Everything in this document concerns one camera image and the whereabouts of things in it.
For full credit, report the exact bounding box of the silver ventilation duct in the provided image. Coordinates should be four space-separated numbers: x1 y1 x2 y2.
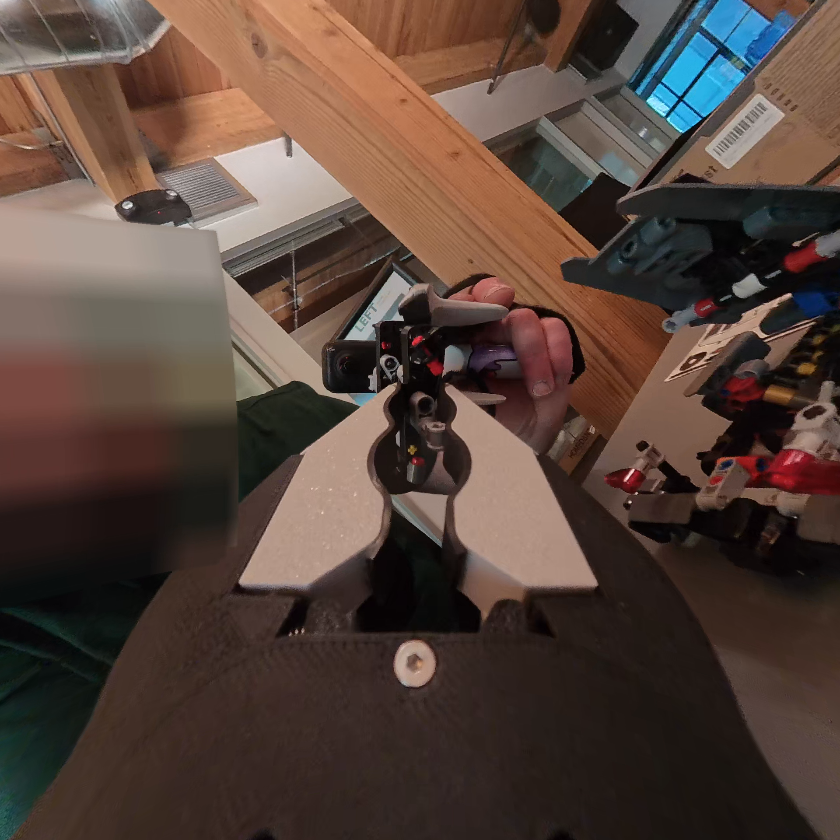
0 0 173 76

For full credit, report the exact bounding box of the small white carton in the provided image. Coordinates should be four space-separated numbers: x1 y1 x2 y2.
548 420 603 475

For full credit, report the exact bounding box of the cardboard box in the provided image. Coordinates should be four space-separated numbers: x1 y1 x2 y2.
630 0 840 191

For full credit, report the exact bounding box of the person in green shirt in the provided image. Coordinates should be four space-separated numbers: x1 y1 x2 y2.
0 381 368 840

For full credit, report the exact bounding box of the small black grey lego assembly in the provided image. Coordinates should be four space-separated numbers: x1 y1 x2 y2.
371 315 463 494

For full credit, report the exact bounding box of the partly built lego vehicle model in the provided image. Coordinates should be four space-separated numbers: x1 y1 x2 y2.
561 182 840 578

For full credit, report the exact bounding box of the grey vent grille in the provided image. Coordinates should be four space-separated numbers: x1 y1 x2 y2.
154 157 258 225

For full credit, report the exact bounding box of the black speaker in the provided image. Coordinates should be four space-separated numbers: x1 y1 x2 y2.
576 0 641 81

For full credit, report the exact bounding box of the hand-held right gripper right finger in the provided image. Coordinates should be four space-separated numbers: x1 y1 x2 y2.
443 384 599 623

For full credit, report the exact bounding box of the black ceiling device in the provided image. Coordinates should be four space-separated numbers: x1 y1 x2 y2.
115 188 193 228

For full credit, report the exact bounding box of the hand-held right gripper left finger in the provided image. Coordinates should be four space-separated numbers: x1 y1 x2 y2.
238 384 395 599

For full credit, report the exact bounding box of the black framed tag sign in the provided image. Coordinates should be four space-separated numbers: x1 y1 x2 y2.
335 259 427 345

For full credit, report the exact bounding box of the printed instruction sheet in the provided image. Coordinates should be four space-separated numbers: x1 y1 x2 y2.
663 295 798 385

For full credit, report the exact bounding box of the person's left hand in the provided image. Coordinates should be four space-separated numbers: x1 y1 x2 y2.
449 276 575 457

